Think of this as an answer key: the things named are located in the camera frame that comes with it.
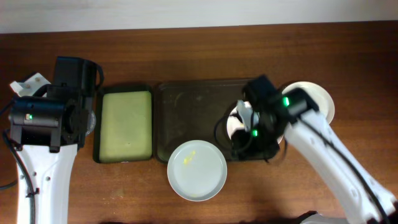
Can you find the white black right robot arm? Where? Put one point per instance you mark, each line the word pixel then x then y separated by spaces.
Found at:
pixel 362 197

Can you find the large yellow foam pad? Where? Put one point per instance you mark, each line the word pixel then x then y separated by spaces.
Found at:
pixel 126 127

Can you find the white grey plate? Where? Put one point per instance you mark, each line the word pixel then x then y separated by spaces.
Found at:
pixel 197 170

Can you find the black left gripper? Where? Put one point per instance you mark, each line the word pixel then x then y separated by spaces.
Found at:
pixel 82 118

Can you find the dark brown serving tray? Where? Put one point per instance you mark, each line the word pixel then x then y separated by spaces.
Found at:
pixel 189 110

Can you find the pink plate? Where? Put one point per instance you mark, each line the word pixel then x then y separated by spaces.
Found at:
pixel 233 124

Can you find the small black sponge tray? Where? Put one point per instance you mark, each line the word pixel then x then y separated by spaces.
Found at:
pixel 98 112

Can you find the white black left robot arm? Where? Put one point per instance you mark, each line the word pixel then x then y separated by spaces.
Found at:
pixel 49 122

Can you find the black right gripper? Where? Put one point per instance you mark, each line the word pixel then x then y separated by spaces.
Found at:
pixel 247 145

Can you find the cream plate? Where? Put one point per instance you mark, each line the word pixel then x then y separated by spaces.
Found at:
pixel 319 94

